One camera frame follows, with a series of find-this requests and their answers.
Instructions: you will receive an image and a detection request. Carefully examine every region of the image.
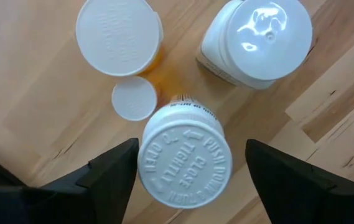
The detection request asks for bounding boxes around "large orange vial white cap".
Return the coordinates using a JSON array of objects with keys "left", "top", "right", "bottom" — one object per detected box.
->
[{"left": 75, "top": 0, "right": 165, "bottom": 82}]

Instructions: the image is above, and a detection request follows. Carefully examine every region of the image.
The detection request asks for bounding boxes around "white bottle embossed push-down cap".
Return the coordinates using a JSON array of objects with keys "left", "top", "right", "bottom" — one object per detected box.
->
[{"left": 136, "top": 95, "right": 233, "bottom": 210}]

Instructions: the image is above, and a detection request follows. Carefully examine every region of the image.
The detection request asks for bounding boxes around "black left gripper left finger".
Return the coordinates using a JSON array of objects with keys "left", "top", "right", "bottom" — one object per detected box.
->
[{"left": 36, "top": 138, "right": 140, "bottom": 224}]

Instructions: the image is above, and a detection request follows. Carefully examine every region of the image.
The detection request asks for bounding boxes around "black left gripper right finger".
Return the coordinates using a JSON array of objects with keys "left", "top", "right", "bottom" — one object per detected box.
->
[{"left": 245, "top": 139, "right": 336, "bottom": 224}]

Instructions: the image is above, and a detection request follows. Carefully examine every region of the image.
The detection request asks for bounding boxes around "small vial white cap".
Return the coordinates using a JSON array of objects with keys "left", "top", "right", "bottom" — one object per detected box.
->
[{"left": 111, "top": 76, "right": 158, "bottom": 122}]

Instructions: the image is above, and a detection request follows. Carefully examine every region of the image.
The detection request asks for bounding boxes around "large white bottle smooth cap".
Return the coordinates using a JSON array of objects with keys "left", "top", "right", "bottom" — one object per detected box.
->
[{"left": 196, "top": 0, "right": 314, "bottom": 91}]

